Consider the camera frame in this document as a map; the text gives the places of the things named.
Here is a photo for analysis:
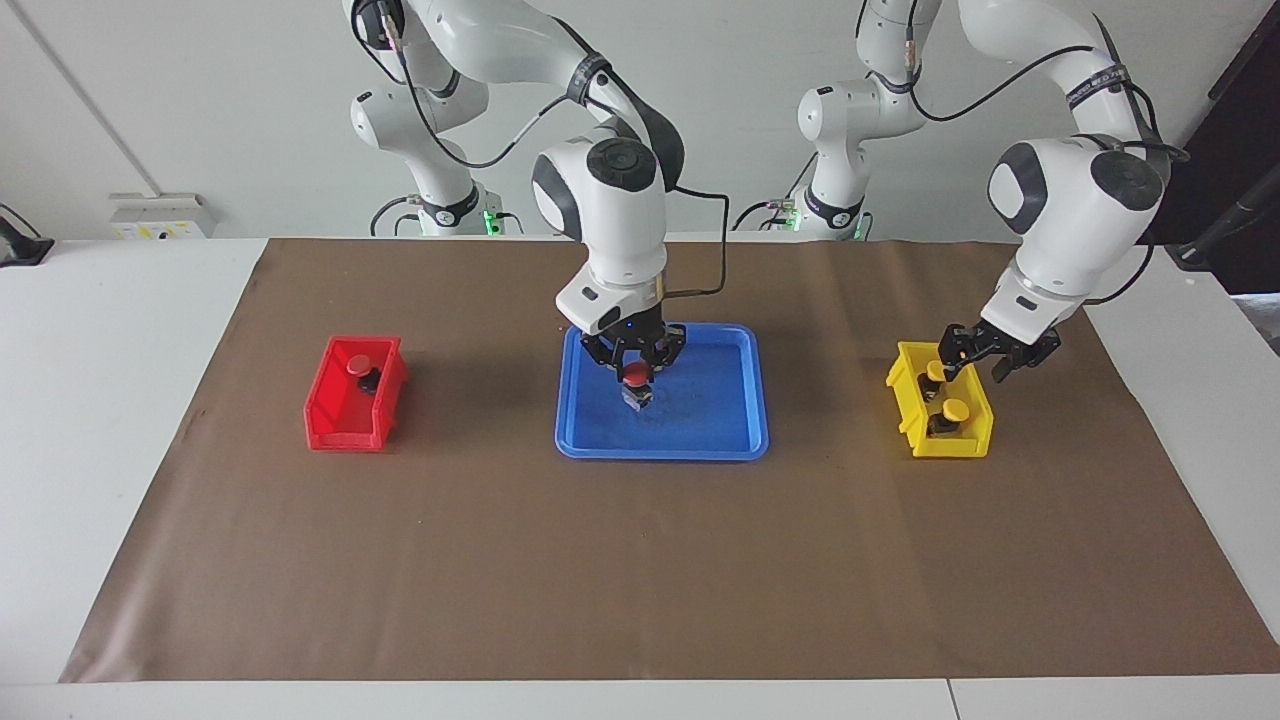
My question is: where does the blue plastic tray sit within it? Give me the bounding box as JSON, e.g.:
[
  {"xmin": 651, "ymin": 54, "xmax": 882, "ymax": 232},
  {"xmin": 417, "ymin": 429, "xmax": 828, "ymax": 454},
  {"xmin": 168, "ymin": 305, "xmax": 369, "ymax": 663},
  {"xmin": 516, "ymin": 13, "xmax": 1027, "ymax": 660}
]
[{"xmin": 555, "ymin": 321, "xmax": 770, "ymax": 462}]

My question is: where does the black base cable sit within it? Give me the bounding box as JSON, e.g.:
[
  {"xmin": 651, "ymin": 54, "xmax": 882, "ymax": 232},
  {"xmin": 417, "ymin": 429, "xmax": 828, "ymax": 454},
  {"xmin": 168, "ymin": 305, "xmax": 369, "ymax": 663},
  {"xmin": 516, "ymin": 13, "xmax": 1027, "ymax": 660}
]
[
  {"xmin": 368, "ymin": 195, "xmax": 421, "ymax": 238},
  {"xmin": 732, "ymin": 150, "xmax": 816, "ymax": 233}
]

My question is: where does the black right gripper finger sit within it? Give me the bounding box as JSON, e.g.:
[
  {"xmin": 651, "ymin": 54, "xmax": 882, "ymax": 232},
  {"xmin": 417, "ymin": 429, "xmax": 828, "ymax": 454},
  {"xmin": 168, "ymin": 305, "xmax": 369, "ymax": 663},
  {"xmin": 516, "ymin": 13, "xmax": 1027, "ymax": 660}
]
[
  {"xmin": 581, "ymin": 335, "xmax": 627, "ymax": 379},
  {"xmin": 645, "ymin": 323, "xmax": 689, "ymax": 374}
]

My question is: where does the black right base cable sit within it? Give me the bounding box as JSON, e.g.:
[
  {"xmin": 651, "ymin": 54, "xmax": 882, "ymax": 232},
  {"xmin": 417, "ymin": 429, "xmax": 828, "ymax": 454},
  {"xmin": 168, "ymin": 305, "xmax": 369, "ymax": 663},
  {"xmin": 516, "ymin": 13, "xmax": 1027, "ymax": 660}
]
[{"xmin": 368, "ymin": 195, "xmax": 421, "ymax": 238}]

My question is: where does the black left base cable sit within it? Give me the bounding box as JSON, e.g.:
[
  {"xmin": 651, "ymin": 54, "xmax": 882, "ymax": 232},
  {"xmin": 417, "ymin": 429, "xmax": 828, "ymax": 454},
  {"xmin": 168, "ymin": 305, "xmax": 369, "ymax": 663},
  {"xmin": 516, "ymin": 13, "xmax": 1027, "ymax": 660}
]
[{"xmin": 732, "ymin": 150, "xmax": 816, "ymax": 233}]

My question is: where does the white wall socket box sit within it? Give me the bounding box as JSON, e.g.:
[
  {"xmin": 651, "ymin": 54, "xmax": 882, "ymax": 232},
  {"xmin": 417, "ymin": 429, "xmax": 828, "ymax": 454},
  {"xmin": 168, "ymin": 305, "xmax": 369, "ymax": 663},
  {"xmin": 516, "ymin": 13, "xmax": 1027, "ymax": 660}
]
[{"xmin": 108, "ymin": 193, "xmax": 217, "ymax": 241}]

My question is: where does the red plastic bin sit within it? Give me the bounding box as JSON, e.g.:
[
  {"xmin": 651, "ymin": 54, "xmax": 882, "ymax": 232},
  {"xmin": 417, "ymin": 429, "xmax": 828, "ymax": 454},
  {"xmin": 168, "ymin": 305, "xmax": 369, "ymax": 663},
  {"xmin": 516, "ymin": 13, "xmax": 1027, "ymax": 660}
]
[{"xmin": 303, "ymin": 335, "xmax": 410, "ymax": 453}]

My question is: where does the black clamp device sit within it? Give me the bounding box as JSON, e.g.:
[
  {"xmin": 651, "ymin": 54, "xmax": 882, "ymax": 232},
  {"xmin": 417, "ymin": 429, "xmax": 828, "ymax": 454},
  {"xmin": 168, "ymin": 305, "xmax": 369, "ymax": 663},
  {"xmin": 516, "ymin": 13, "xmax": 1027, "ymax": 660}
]
[{"xmin": 0, "ymin": 205, "xmax": 54, "ymax": 268}]

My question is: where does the black background panel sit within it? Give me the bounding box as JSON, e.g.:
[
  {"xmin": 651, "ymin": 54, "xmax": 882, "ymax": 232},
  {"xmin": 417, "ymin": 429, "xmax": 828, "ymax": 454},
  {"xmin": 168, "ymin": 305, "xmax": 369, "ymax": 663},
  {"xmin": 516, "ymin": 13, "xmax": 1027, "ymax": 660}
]
[{"xmin": 1150, "ymin": 0, "xmax": 1280, "ymax": 296}]

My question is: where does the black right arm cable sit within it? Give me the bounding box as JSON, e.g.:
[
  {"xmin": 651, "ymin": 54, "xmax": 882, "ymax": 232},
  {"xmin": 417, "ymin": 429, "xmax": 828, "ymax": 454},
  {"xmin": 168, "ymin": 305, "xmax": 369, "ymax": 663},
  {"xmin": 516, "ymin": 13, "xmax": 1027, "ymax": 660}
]
[{"xmin": 345, "ymin": 0, "xmax": 730, "ymax": 299}]

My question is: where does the brown paper mat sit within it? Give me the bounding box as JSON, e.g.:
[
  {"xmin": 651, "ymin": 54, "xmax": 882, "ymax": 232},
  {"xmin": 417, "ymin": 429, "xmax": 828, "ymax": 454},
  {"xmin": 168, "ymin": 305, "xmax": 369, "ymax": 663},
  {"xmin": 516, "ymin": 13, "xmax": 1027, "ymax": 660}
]
[{"xmin": 58, "ymin": 238, "xmax": 1280, "ymax": 684}]

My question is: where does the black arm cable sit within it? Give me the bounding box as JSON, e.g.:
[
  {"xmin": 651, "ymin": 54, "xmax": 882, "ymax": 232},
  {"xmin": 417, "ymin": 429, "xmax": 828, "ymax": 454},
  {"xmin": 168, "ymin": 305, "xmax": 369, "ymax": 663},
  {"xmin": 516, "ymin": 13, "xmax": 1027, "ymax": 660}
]
[
  {"xmin": 855, "ymin": 0, "xmax": 1191, "ymax": 166},
  {"xmin": 345, "ymin": 0, "xmax": 730, "ymax": 299}
]

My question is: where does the yellow plastic bin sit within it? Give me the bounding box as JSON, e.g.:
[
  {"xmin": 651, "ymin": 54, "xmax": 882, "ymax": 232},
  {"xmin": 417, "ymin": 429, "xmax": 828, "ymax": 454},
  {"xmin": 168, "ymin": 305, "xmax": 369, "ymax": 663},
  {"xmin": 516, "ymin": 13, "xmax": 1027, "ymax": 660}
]
[{"xmin": 885, "ymin": 341, "xmax": 995, "ymax": 459}]

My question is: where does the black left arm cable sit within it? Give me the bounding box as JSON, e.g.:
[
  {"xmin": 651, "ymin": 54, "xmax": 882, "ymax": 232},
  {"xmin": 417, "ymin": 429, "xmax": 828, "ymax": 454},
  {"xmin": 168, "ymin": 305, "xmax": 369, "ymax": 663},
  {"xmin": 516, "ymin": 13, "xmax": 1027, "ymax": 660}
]
[{"xmin": 855, "ymin": 0, "xmax": 1191, "ymax": 166}]

